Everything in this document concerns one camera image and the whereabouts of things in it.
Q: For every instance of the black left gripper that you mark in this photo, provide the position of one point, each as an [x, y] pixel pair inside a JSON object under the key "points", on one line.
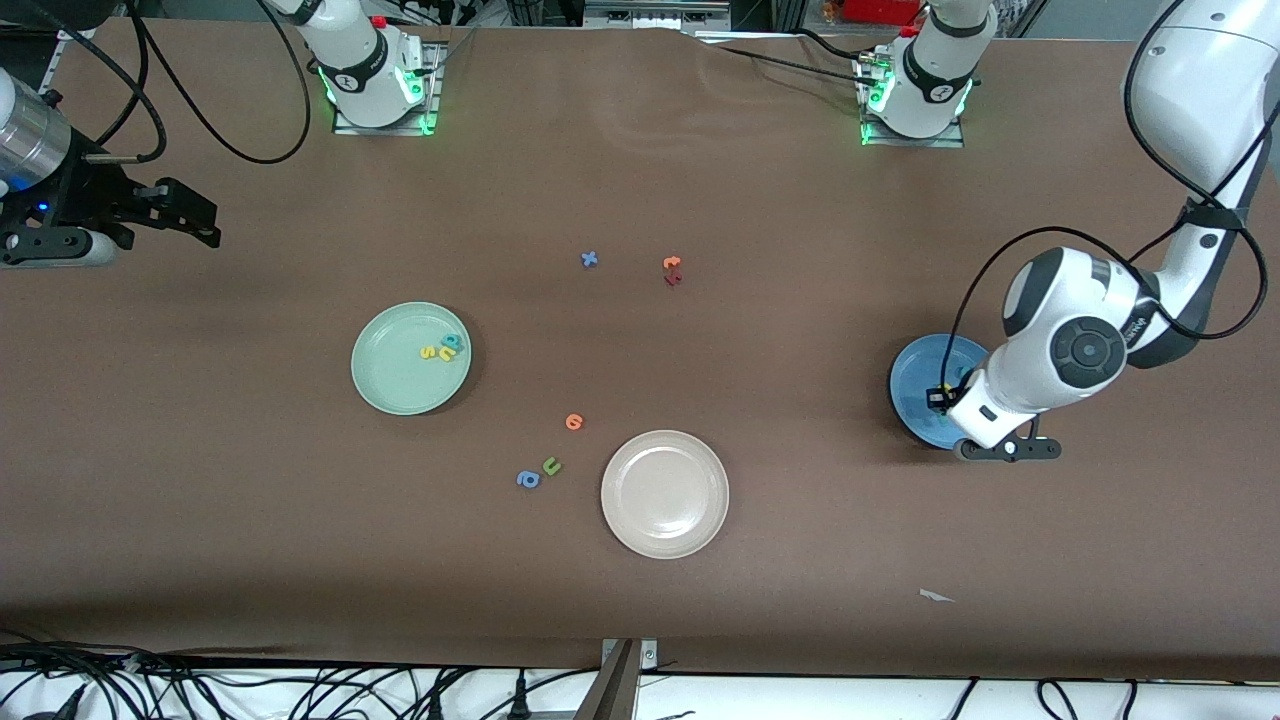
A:
{"points": [[941, 397]]}

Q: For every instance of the grey equipment box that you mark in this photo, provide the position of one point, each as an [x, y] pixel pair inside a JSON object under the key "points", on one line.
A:
{"points": [[655, 12]]}

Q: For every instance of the brown table cover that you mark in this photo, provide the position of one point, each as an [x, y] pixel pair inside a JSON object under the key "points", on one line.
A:
{"points": [[640, 180]]}

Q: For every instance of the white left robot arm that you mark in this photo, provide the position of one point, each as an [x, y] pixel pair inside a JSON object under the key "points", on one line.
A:
{"points": [[1080, 350]]}

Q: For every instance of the blue plate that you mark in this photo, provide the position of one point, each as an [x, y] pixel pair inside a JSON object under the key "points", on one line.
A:
{"points": [[915, 385]]}

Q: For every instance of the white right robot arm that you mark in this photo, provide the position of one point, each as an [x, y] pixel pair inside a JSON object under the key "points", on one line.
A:
{"points": [[360, 70]]}

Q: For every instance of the aluminium frame profile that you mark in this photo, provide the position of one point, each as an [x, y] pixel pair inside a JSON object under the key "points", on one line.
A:
{"points": [[70, 40]]}

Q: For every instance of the blue letter a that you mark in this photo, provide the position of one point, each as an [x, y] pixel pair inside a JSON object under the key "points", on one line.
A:
{"points": [[524, 480]]}

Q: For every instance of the grey metal table bracket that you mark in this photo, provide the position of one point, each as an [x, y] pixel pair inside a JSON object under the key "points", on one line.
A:
{"points": [[625, 665]]}

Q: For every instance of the red box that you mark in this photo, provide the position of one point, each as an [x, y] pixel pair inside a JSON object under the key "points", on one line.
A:
{"points": [[880, 10]]}

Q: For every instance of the white paper scrap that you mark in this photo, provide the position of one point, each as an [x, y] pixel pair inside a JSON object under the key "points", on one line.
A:
{"points": [[933, 596]]}

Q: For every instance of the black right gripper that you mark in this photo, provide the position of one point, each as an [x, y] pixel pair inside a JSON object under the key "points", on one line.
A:
{"points": [[84, 197]]}

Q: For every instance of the green plate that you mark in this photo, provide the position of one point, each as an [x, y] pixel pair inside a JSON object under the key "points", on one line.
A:
{"points": [[400, 380]]}

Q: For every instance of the beige plate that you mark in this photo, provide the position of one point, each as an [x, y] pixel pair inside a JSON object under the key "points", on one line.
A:
{"points": [[665, 494]]}

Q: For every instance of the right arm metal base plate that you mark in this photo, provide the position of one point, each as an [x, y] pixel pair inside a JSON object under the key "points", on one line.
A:
{"points": [[385, 130]]}

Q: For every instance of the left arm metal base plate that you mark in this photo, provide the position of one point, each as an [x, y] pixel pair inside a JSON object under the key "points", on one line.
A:
{"points": [[915, 142]]}

